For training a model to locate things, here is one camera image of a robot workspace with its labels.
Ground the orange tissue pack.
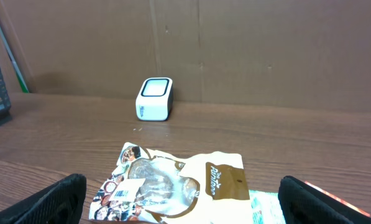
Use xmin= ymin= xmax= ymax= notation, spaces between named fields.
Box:
xmin=304 ymin=181 xmax=371 ymax=217

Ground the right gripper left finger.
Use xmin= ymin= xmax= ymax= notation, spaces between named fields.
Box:
xmin=0 ymin=174 xmax=86 ymax=224

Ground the grey pole with green tip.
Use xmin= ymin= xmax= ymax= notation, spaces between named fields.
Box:
xmin=0 ymin=23 xmax=30 ymax=93

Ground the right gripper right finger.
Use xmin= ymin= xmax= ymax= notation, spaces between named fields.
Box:
xmin=278 ymin=175 xmax=371 ymax=224

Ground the brown cookie bag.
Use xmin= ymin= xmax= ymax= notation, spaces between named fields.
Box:
xmin=88 ymin=142 xmax=253 ymax=223

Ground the green wet wipes pack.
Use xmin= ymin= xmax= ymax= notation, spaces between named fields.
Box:
xmin=249 ymin=190 xmax=286 ymax=224

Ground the white barcode scanner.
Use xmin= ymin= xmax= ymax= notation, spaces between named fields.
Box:
xmin=135 ymin=77 xmax=173 ymax=121

